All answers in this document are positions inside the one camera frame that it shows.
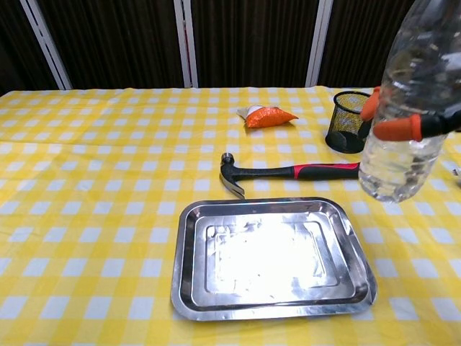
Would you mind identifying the black mesh pen cup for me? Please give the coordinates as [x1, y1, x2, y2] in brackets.
[325, 90, 374, 155]

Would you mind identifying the orange white snack bag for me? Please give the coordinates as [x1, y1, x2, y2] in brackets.
[236, 104, 300, 130]

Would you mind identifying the black red claw hammer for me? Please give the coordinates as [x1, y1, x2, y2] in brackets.
[219, 153, 362, 200]

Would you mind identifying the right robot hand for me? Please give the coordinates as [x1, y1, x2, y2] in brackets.
[361, 86, 461, 143]

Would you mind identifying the yellow white checked tablecloth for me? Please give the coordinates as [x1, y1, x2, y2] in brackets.
[0, 86, 461, 346]

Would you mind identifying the white partition post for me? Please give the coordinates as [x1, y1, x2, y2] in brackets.
[173, 0, 200, 89]
[19, 0, 73, 91]
[305, 0, 334, 88]

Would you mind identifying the clear plastic bottle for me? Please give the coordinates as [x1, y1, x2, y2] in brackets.
[358, 0, 461, 203]

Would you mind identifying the silver metal tray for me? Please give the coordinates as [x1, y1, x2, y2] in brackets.
[171, 196, 379, 322]

